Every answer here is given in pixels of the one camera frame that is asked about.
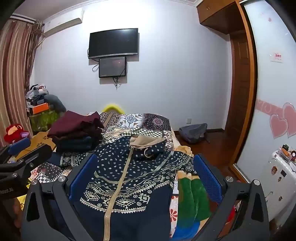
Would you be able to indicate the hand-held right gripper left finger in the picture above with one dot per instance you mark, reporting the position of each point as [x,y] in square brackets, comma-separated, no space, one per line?
[83,172]

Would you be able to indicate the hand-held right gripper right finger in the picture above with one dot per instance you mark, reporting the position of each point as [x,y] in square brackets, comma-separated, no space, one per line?
[208,177]

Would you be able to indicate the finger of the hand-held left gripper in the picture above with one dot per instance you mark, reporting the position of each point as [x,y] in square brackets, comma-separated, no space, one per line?
[19,144]
[39,154]

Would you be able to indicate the navy patterned zip jacket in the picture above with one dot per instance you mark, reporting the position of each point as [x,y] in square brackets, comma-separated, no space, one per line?
[138,176]

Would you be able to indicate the red plush toy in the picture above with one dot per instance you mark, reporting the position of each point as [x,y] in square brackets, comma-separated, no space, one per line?
[12,133]

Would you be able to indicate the wooden board with paw prints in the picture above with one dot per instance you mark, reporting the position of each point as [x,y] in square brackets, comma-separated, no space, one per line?
[42,139]

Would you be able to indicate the green yellow fleece blanket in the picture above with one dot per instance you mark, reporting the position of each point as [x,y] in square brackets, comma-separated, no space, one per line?
[196,197]

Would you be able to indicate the dark blue folded garment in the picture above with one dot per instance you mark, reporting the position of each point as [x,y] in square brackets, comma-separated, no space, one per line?
[76,143]

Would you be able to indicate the green bag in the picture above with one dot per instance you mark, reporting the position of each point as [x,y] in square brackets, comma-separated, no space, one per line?
[42,120]

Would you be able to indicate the orange box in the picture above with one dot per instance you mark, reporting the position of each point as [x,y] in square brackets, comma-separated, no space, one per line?
[41,108]

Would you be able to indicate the maroon folded garment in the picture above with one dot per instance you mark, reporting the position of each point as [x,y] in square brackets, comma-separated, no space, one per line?
[71,125]

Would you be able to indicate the grey backpack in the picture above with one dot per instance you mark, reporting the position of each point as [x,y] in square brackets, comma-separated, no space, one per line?
[193,133]

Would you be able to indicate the pile of clutter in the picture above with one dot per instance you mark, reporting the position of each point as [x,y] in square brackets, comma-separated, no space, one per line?
[37,95]

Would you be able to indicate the grey cushion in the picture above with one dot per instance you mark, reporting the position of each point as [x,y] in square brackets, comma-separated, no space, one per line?
[55,102]

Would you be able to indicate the yellow plastic object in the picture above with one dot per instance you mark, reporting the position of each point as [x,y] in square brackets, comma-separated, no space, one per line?
[113,108]

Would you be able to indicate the white appliance with stickers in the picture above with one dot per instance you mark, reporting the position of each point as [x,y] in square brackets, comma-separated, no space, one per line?
[282,185]

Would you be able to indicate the brown striped curtain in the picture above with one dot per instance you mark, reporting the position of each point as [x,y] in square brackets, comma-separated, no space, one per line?
[13,69]

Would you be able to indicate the patchwork bed cover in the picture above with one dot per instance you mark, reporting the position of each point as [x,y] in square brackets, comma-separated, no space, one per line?
[143,122]

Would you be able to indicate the small items on appliance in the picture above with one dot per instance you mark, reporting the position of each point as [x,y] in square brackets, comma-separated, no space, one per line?
[286,151]

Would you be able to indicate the pink heart stickers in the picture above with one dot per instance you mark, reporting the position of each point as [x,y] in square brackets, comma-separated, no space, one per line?
[281,121]

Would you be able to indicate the wooden door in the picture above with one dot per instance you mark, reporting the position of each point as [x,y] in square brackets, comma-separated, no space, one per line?
[239,88]

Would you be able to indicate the white sliding wardrobe door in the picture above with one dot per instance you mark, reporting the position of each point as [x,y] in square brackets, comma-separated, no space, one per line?
[270,92]

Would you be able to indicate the white air conditioner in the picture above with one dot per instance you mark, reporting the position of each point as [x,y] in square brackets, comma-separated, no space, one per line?
[62,25]

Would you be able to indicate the small white red sign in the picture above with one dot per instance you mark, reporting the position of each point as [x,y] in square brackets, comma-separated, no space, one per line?
[276,57]

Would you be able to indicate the wooden overhead cupboard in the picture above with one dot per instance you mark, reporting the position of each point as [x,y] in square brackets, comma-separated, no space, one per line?
[219,16]

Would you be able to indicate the white wall socket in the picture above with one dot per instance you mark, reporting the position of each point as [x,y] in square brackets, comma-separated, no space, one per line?
[188,120]

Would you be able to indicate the small black wall monitor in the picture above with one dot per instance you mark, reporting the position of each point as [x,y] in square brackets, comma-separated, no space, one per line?
[112,67]

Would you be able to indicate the black wall television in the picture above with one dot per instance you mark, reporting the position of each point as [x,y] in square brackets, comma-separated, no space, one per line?
[113,42]

